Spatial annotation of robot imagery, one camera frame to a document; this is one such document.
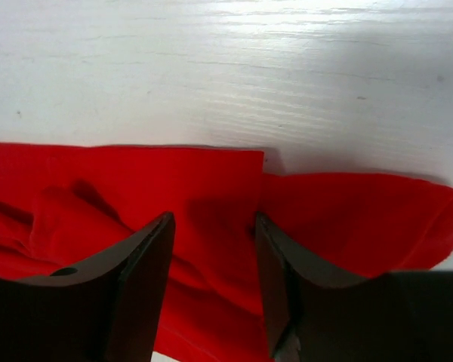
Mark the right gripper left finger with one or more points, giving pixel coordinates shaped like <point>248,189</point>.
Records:
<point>103,308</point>

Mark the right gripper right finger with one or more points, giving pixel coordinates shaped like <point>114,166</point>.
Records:
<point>316,311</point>

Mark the red t shirt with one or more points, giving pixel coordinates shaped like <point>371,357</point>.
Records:
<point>59,205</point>

